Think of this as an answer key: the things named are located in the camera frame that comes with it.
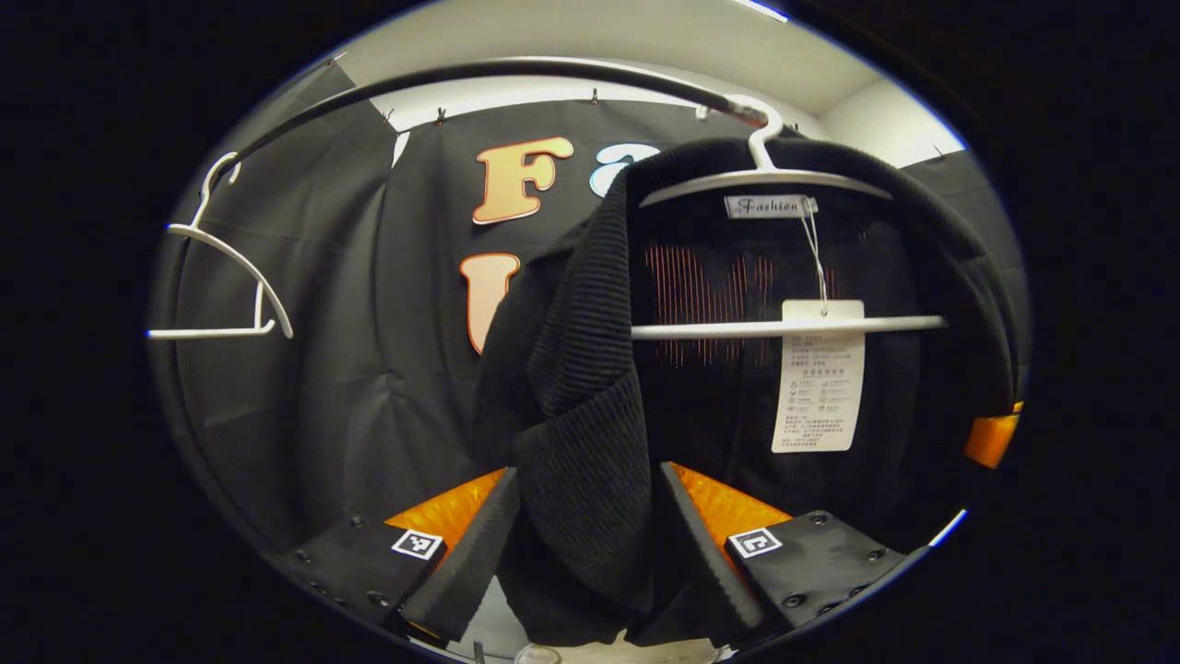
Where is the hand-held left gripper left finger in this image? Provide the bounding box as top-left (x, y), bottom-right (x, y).
top-left (277, 466), bottom-right (522, 646)

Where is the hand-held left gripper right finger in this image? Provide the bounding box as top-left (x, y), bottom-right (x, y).
top-left (656, 461), bottom-right (923, 646)

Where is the black knit jacket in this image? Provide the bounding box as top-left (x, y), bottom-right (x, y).
top-left (472, 138), bottom-right (1024, 646)

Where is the white empty clothes hanger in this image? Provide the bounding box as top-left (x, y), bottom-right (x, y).
top-left (147, 152), bottom-right (296, 342)

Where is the black clothes rack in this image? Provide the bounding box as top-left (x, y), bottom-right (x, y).
top-left (198, 57), bottom-right (771, 199)

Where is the black backdrop cloth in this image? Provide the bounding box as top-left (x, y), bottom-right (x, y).
top-left (152, 60), bottom-right (1029, 554)

